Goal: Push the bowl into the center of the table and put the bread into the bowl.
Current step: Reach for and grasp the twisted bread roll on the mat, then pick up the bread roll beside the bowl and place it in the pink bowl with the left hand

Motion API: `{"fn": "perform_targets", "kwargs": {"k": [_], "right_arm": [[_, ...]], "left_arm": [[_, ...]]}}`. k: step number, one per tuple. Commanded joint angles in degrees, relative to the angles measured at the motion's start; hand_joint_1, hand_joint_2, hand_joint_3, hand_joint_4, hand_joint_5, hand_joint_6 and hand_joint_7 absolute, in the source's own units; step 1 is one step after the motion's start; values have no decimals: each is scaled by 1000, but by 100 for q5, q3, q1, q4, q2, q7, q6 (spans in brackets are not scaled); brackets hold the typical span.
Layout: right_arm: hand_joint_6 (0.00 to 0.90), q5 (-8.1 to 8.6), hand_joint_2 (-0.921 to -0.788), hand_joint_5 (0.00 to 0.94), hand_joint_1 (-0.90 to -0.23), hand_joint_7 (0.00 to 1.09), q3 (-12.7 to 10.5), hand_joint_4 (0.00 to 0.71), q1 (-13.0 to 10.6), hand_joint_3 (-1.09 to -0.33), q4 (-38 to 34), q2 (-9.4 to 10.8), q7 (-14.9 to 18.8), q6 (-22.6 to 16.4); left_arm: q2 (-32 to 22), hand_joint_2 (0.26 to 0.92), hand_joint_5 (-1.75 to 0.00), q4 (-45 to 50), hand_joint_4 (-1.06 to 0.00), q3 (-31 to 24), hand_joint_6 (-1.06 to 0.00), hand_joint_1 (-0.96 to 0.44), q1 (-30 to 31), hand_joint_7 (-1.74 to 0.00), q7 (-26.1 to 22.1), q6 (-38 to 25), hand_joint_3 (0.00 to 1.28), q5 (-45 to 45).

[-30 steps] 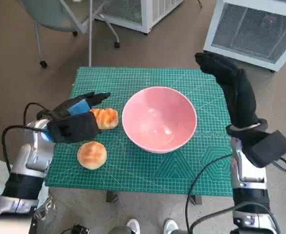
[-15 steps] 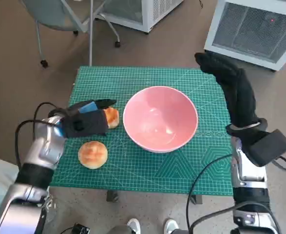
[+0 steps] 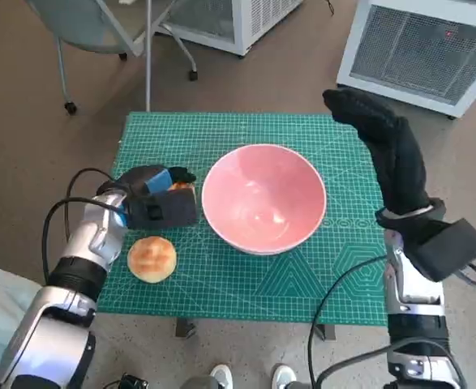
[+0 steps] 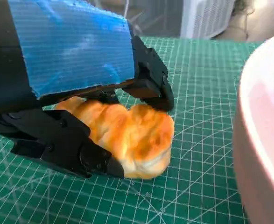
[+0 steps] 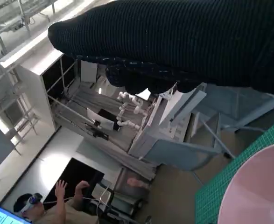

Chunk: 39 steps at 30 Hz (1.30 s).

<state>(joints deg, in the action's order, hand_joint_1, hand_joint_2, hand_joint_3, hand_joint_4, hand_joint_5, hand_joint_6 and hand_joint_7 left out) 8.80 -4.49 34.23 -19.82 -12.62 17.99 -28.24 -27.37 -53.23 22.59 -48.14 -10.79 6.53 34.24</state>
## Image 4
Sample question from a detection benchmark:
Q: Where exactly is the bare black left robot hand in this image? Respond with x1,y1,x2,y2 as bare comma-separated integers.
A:
0,0,175,180

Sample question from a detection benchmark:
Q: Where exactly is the long orange toy bread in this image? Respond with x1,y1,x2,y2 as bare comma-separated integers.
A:
55,96,175,181

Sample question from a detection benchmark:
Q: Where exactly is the pink bowl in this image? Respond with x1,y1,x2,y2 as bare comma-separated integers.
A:
232,32,274,224

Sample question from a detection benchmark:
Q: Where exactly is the white cabinet with louvred panel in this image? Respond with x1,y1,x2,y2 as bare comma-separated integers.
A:
129,0,235,40

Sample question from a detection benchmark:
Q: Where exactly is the green cutting mat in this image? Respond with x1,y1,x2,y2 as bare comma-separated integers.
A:
0,35,268,224

